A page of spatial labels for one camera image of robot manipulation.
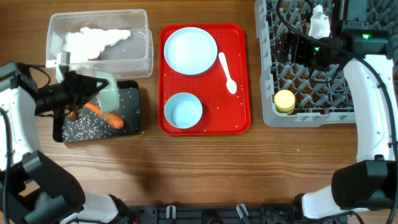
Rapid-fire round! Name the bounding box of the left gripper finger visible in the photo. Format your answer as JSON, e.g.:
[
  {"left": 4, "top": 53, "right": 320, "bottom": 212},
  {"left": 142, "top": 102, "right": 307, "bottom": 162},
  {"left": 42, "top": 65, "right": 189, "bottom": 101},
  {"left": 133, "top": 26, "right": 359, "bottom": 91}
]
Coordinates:
[
  {"left": 74, "top": 73, "right": 109, "bottom": 92},
  {"left": 74, "top": 90, "right": 100, "bottom": 111}
]

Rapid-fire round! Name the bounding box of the brown shiitake mushroom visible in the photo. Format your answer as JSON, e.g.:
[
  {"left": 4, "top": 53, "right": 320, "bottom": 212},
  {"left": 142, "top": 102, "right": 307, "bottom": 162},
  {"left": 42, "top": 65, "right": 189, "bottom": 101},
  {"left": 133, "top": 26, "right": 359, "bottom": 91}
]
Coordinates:
[{"left": 65, "top": 109, "right": 80, "bottom": 121}]

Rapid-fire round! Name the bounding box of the green bowl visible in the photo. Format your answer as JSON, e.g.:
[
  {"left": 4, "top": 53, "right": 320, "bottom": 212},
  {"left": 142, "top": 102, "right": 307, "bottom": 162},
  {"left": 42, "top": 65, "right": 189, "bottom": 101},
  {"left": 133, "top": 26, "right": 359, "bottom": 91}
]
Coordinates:
[{"left": 95, "top": 72, "right": 119, "bottom": 114}]

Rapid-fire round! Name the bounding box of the pile of white rice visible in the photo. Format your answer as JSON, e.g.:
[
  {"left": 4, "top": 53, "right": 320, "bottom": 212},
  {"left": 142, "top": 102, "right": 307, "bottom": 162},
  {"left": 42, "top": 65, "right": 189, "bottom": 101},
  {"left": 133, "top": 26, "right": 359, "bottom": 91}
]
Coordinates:
[{"left": 61, "top": 88, "right": 139, "bottom": 142}]

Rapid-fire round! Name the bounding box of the orange carrot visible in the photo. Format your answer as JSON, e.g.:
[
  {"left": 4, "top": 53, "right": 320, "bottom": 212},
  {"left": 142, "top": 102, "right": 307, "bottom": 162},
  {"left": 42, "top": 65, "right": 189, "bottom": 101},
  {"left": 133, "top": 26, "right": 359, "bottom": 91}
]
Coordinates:
[{"left": 85, "top": 103, "right": 124, "bottom": 129}]

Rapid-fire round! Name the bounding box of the large white tissue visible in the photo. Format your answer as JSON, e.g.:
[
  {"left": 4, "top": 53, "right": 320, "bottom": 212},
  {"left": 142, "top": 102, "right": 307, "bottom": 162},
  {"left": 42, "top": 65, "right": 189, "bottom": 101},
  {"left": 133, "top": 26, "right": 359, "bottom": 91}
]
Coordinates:
[{"left": 62, "top": 32, "right": 105, "bottom": 63}]

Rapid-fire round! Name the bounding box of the small white tissue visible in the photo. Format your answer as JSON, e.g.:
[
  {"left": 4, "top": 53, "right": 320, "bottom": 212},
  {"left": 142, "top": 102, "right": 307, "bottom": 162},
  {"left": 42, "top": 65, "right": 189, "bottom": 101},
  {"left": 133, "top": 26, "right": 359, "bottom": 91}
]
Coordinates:
[{"left": 80, "top": 27, "right": 131, "bottom": 47}]

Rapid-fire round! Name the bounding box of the yellow cup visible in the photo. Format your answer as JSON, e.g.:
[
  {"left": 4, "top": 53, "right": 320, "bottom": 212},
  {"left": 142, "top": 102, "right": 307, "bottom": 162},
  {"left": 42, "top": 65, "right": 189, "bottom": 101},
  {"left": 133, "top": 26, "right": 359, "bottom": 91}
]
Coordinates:
[{"left": 274, "top": 90, "right": 295, "bottom": 114}]

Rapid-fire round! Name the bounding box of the red snack wrapper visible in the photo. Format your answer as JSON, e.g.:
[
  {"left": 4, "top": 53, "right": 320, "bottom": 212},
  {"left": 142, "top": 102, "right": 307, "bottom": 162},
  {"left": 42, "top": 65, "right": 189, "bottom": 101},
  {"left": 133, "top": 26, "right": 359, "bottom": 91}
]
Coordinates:
[{"left": 88, "top": 56, "right": 100, "bottom": 61}]

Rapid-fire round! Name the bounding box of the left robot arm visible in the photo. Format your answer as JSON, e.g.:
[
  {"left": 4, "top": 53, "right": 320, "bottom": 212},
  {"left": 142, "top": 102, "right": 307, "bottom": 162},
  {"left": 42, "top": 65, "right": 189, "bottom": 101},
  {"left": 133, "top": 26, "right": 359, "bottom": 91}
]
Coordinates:
[{"left": 1, "top": 61, "right": 139, "bottom": 223}]

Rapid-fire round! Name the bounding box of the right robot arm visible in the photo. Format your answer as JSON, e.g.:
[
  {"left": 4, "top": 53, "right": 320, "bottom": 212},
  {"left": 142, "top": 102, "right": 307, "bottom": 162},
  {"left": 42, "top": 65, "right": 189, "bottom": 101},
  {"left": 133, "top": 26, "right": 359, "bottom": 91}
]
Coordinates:
[{"left": 274, "top": 1, "right": 397, "bottom": 223}]

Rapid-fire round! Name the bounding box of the grey dishwasher rack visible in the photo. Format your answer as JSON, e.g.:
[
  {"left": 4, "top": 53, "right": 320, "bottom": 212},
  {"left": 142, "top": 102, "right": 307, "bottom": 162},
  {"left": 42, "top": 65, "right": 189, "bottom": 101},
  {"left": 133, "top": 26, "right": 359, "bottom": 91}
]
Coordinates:
[{"left": 254, "top": 0, "right": 398, "bottom": 128}]

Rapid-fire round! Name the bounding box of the black plastic tray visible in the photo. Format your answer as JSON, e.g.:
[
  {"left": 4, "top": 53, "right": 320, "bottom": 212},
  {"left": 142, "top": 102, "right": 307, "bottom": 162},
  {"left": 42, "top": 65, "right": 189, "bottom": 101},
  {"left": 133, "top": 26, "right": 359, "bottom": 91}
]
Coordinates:
[{"left": 52, "top": 80, "right": 142, "bottom": 144}]

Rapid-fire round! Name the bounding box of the clear plastic bin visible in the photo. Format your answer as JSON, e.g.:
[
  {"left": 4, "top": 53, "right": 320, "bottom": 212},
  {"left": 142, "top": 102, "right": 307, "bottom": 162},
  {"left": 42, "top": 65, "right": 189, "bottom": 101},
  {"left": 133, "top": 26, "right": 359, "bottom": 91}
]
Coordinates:
[{"left": 46, "top": 9, "right": 154, "bottom": 79}]

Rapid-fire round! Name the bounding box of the white plastic spoon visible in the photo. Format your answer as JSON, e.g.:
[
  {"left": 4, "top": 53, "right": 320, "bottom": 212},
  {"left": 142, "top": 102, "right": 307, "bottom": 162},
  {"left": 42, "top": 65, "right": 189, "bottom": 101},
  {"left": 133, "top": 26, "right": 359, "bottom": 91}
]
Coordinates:
[{"left": 218, "top": 52, "right": 238, "bottom": 95}]

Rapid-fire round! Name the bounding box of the red serving tray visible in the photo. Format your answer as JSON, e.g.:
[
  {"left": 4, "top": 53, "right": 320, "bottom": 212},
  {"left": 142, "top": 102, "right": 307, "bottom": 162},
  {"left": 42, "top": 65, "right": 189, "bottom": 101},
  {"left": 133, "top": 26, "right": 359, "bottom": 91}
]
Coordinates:
[{"left": 158, "top": 24, "right": 251, "bottom": 136}]

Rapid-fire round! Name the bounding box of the light blue bowl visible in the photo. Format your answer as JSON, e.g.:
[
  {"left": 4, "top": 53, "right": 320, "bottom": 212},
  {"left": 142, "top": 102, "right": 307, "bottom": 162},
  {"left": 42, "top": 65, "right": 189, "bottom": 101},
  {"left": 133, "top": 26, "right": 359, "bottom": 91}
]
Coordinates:
[{"left": 164, "top": 92, "right": 203, "bottom": 129}]

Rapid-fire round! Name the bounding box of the light blue plate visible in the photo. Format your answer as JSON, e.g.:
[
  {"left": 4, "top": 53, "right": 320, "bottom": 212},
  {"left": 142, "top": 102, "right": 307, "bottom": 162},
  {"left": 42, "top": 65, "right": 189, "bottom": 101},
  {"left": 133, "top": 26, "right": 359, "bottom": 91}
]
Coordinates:
[{"left": 164, "top": 27, "right": 218, "bottom": 75}]

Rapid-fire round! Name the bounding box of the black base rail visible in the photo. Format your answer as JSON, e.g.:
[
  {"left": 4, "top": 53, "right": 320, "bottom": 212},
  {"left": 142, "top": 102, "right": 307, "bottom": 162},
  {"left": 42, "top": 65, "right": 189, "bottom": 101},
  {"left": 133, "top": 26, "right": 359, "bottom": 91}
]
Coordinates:
[{"left": 131, "top": 204, "right": 292, "bottom": 224}]

